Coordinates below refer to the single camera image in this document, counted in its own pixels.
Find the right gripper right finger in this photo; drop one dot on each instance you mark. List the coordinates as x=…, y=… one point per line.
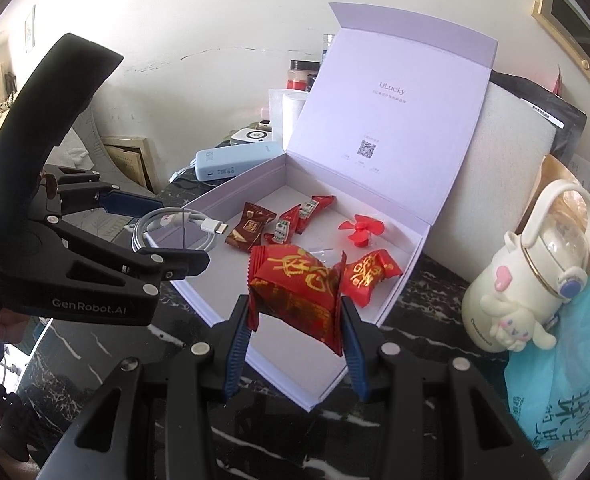
x=353, y=333

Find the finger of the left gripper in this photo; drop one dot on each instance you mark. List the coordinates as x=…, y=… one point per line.
x=127, y=204
x=157, y=264

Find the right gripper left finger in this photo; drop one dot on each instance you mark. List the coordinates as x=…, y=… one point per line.
x=237, y=339

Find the red gold candy packet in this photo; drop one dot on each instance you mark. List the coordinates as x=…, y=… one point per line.
x=360, y=278
x=291, y=284

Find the brown chocolate candy packet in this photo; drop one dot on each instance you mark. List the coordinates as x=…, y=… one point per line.
x=246, y=234

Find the red ketchup packet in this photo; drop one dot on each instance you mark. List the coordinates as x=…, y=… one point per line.
x=285, y=228
x=309, y=209

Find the red fan propeller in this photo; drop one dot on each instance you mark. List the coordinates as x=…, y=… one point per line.
x=362, y=228

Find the light blue power bank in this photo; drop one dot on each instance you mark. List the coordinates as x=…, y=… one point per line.
x=230, y=161

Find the white round-dial device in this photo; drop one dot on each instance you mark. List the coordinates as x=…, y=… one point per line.
x=250, y=135

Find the white cartoon dog bottle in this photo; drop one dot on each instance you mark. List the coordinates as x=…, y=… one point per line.
x=534, y=273

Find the lavender open gift box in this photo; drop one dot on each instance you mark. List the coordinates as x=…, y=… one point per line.
x=385, y=129

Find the white foam sheet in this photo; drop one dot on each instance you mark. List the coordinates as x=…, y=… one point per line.
x=493, y=186

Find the black foil pouch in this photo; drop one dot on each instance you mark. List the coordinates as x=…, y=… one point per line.
x=569, y=121

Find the wooden picture frame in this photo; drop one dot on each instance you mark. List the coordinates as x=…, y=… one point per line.
x=134, y=158

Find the blue drawstring bag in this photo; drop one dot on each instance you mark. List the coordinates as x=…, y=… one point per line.
x=549, y=390

